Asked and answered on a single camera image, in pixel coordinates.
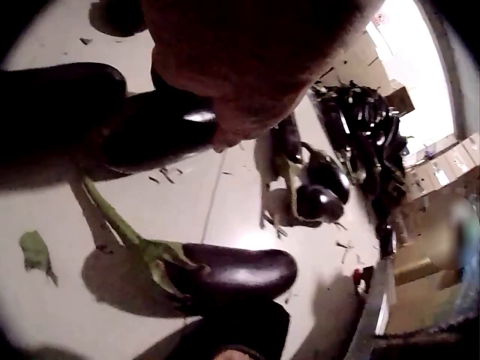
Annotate green leaf scrap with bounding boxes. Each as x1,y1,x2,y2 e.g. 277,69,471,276
19,230,59,287

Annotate person's left fingers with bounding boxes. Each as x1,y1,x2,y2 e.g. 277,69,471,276
211,98,297,153

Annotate dark purple eggplant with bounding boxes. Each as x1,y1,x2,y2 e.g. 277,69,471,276
0,62,128,192
81,73,219,180

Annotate slim purple eggplant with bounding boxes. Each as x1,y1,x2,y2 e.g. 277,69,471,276
269,112,303,164

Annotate person's left hand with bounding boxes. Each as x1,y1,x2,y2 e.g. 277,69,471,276
142,0,384,153

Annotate stack of cardboard boxes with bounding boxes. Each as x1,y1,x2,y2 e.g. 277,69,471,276
403,133,480,201

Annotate pile of purple eggplants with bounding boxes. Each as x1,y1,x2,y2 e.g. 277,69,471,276
310,79,411,259

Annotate grey metal strip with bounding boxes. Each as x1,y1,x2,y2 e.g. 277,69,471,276
355,258,392,360

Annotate long-stemmed purple eggplant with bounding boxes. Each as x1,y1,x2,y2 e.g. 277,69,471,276
82,175,297,306

